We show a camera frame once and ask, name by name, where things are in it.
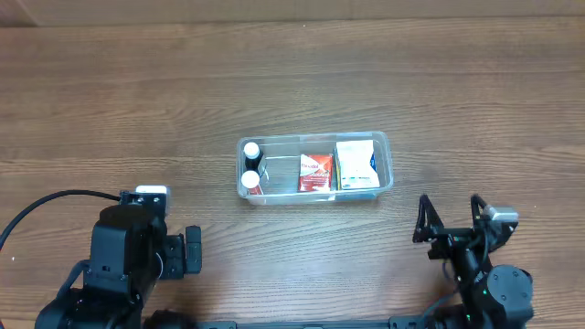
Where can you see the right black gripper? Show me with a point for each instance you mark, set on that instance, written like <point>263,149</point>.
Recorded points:
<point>452,233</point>

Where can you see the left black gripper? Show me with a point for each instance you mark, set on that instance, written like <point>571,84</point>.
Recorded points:
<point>193,249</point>

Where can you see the white blue medicine box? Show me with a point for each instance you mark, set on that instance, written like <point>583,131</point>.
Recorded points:
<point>363,144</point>

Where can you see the blue yellow VapoDrops box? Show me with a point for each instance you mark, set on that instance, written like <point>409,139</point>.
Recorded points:
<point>337,173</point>

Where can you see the orange bottle white cap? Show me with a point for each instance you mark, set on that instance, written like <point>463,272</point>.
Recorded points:
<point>252,182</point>

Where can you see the black bottle white cap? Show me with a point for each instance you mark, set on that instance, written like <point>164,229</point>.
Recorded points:
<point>254,158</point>

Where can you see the clear plastic container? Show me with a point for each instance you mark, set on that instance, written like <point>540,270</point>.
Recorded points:
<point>282,153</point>

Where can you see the red Panadol box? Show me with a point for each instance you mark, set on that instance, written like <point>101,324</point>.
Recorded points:
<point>315,172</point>

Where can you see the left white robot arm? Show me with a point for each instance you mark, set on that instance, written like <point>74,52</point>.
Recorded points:
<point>76,306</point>

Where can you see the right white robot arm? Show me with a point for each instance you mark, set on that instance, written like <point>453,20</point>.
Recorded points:
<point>485,295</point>

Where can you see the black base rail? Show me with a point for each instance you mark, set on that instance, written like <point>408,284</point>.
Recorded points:
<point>394,322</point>

